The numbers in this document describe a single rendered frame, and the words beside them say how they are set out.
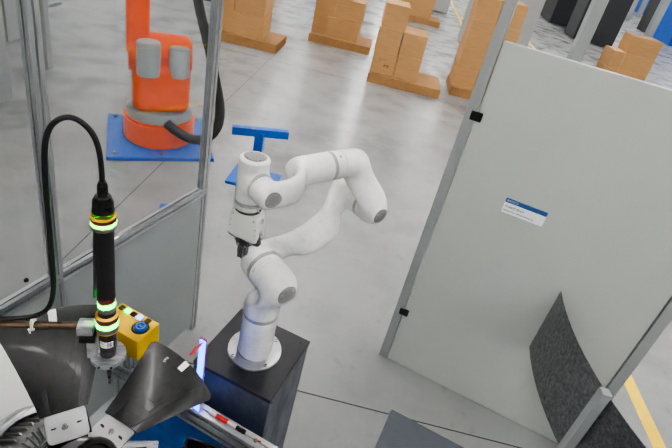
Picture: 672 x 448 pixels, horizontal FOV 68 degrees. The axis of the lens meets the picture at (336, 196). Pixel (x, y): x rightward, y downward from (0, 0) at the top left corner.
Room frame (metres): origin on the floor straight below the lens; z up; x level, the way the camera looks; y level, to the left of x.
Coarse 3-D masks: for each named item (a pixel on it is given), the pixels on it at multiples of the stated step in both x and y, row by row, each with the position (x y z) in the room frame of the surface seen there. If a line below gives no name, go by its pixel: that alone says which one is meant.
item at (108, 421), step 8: (104, 416) 0.73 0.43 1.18; (96, 424) 0.71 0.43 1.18; (104, 424) 0.71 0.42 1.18; (112, 424) 0.72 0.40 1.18; (120, 424) 0.72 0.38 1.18; (96, 432) 0.69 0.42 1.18; (104, 432) 0.69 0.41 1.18; (120, 432) 0.70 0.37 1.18; (128, 432) 0.71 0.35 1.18; (112, 440) 0.68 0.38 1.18; (120, 440) 0.68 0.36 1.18
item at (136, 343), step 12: (120, 312) 1.16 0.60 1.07; (120, 324) 1.11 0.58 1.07; (132, 324) 1.12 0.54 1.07; (156, 324) 1.15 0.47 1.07; (120, 336) 1.08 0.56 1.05; (132, 336) 1.08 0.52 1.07; (144, 336) 1.09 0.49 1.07; (156, 336) 1.14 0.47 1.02; (132, 348) 1.07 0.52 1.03; (144, 348) 1.09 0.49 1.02
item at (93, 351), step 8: (80, 320) 0.69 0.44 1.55; (88, 320) 0.70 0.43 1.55; (80, 328) 0.67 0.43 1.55; (88, 328) 0.68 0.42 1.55; (80, 336) 0.67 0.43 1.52; (88, 336) 0.68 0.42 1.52; (96, 336) 0.69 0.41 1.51; (88, 344) 0.67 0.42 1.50; (96, 344) 0.68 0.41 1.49; (120, 344) 0.73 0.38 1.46; (88, 352) 0.67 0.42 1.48; (96, 352) 0.68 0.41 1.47; (120, 352) 0.71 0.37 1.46; (96, 360) 0.67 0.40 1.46; (104, 360) 0.68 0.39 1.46; (112, 360) 0.68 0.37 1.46; (120, 360) 0.69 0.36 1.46; (104, 368) 0.66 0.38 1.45; (112, 368) 0.67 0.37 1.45
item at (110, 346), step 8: (104, 184) 0.69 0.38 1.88; (104, 192) 0.69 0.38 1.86; (96, 200) 0.68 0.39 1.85; (104, 200) 0.69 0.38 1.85; (112, 200) 0.70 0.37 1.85; (96, 208) 0.68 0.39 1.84; (104, 208) 0.68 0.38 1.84; (112, 208) 0.70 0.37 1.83; (104, 216) 0.68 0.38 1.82; (104, 336) 0.68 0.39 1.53; (112, 336) 0.69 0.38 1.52; (104, 344) 0.68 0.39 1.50; (112, 344) 0.69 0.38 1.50; (104, 352) 0.68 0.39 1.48; (112, 352) 0.69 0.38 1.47
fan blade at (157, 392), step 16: (144, 352) 0.92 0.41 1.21; (160, 352) 0.93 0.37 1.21; (144, 368) 0.88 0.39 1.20; (160, 368) 0.89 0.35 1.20; (176, 368) 0.91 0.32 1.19; (192, 368) 0.93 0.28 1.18; (128, 384) 0.82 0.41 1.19; (144, 384) 0.84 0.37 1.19; (160, 384) 0.85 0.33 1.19; (176, 384) 0.87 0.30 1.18; (192, 384) 0.89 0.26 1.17; (128, 400) 0.78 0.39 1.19; (144, 400) 0.79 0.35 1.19; (160, 400) 0.81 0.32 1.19; (176, 400) 0.83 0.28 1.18; (192, 400) 0.85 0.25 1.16; (208, 400) 0.87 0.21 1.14; (112, 416) 0.74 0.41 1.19; (128, 416) 0.74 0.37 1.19; (144, 416) 0.75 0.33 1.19; (160, 416) 0.77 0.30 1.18
